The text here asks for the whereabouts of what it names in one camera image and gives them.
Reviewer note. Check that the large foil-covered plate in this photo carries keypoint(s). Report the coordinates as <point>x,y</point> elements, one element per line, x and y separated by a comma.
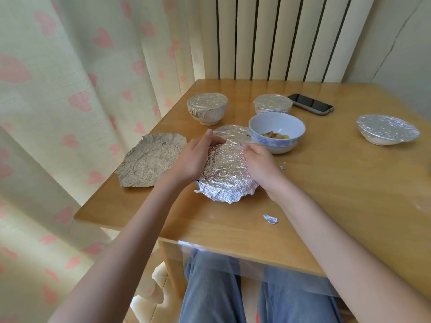
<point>225,176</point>

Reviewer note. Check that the person's left thumb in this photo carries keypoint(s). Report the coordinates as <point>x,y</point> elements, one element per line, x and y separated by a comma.
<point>217,142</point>

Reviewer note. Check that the crumpled flat foil sheet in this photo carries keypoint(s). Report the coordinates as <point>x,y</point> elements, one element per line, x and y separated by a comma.
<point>151,159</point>

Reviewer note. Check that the cream curtain with pink hearts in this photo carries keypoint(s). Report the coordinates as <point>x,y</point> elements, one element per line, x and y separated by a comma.
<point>67,97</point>

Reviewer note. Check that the person's right fingers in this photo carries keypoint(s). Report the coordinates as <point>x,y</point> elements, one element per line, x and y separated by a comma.
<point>253,147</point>

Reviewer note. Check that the person's left forearm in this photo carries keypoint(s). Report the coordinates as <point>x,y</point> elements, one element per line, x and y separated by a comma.
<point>128,252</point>

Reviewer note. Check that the brown food pieces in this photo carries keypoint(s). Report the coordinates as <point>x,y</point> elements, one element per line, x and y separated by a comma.
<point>274,134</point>

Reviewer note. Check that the foil-covered white patterned bowl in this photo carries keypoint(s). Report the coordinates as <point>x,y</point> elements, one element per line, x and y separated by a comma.
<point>207,109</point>

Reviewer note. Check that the cream ribbed radiator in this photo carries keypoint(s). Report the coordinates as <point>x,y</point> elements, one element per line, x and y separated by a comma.
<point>283,36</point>

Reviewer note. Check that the crumpled foil scrap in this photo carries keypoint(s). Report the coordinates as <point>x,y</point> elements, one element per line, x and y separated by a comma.
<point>270,219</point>

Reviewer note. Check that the person's blue jeans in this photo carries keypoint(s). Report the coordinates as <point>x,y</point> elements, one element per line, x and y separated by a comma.
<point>215,292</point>

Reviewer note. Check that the person's right forearm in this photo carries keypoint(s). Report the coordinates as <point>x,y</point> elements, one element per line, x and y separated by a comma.
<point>336,252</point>

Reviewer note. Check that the wooden table leg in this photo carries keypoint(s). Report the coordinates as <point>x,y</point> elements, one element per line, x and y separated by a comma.
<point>173,265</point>

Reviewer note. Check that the blue and white open bowl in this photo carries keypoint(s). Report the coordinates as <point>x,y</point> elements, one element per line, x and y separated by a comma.
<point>279,144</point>

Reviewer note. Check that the person's right hand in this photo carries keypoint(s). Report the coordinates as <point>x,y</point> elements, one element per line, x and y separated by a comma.
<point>264,168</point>

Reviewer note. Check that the tiny foil scrap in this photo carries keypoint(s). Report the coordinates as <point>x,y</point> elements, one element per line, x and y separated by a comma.
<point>282,166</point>

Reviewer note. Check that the foil-covered shallow white bowl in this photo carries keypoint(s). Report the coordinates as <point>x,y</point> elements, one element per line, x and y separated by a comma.
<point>387,129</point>

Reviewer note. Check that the person's left hand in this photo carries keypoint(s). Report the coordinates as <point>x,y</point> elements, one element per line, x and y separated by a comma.
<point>188,159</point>

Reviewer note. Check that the black smartphone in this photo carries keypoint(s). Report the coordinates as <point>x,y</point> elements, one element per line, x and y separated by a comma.
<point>311,104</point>

